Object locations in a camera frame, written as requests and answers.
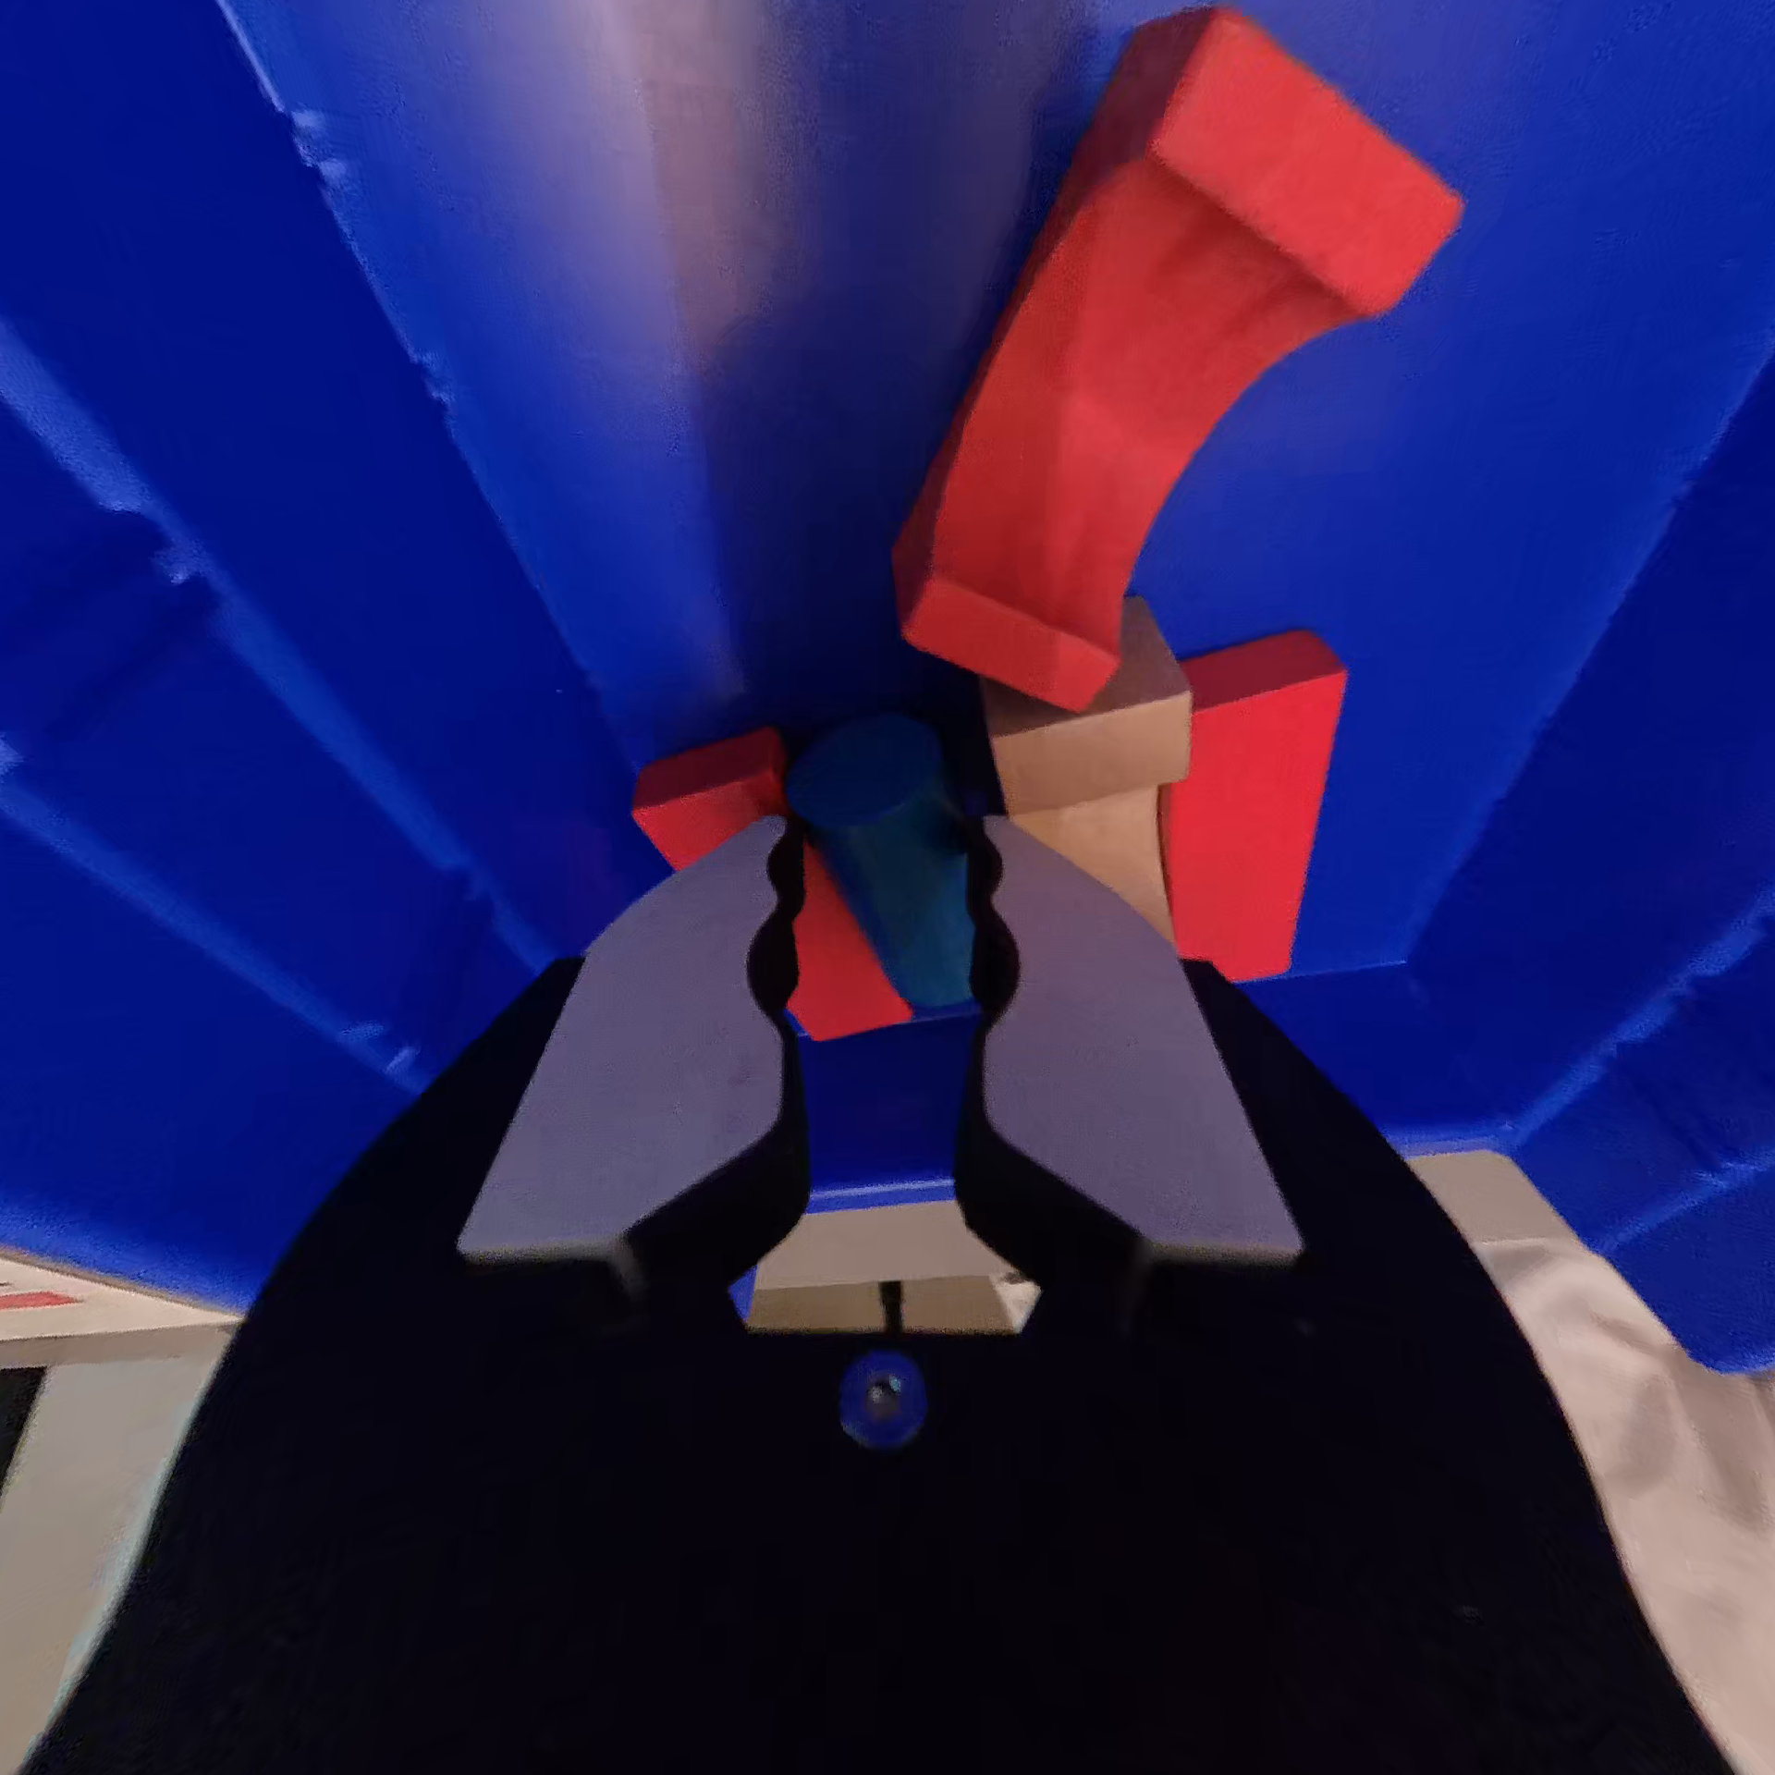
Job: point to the red rectangular block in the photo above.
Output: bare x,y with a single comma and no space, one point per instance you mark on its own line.
1247,819

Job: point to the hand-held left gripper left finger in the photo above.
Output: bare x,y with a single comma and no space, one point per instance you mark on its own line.
650,1056

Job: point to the red flat block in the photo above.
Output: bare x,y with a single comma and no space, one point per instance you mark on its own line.
700,812

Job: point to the blue cylinder block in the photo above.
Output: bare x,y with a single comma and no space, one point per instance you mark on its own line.
888,861

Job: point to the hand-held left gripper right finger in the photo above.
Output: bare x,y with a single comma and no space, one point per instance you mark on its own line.
1123,1068

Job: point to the red arch block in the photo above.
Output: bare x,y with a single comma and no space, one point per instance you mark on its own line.
1082,418

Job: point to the natural wooden arch block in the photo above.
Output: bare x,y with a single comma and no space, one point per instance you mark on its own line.
1088,749

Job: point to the blue plastic bin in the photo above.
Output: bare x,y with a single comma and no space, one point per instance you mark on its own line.
417,418

